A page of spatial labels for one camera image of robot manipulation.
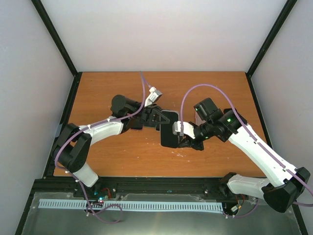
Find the purple cable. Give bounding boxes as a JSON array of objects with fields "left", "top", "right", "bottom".
[
  {"left": 179, "top": 83, "right": 313, "bottom": 219},
  {"left": 54, "top": 70, "right": 155, "bottom": 225}
]

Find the light blue slotted cable duct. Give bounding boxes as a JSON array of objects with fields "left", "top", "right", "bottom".
[{"left": 38, "top": 199, "right": 223, "bottom": 213}]

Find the black phone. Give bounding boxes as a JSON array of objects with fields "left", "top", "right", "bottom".
[{"left": 160, "top": 110, "right": 179, "bottom": 148}]

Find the phone with maroon edge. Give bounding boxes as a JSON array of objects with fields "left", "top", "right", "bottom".
[{"left": 130, "top": 120, "right": 143, "bottom": 130}]

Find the right black frame post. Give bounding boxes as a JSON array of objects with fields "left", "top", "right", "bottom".
[{"left": 246, "top": 0, "right": 299, "bottom": 78}]

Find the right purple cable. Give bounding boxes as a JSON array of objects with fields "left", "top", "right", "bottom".
[{"left": 179, "top": 83, "right": 313, "bottom": 219}]

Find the black frame post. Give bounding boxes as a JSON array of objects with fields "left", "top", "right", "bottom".
[
  {"left": 246, "top": 0, "right": 299, "bottom": 78},
  {"left": 31, "top": 0, "right": 82, "bottom": 79}
]

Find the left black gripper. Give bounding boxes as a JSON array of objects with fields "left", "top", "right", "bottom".
[{"left": 128, "top": 100, "right": 172, "bottom": 126}]

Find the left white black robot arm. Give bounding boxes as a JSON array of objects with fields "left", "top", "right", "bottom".
[{"left": 51, "top": 94, "right": 170, "bottom": 197}]

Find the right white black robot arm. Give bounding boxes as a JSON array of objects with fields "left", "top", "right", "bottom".
[{"left": 173, "top": 98, "right": 311, "bottom": 213}]

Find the pink phone case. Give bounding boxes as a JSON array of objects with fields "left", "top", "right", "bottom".
[{"left": 195, "top": 113, "right": 205, "bottom": 126}]

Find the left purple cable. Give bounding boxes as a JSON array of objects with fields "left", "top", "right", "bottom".
[{"left": 54, "top": 70, "right": 155, "bottom": 225}]

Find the left black frame post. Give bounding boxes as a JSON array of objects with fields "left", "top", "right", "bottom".
[{"left": 31, "top": 0, "right": 82, "bottom": 79}]

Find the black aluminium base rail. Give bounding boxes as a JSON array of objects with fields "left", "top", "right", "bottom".
[{"left": 31, "top": 177, "right": 257, "bottom": 202}]

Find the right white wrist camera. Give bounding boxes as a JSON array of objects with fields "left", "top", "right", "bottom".
[{"left": 172, "top": 121, "right": 196, "bottom": 139}]

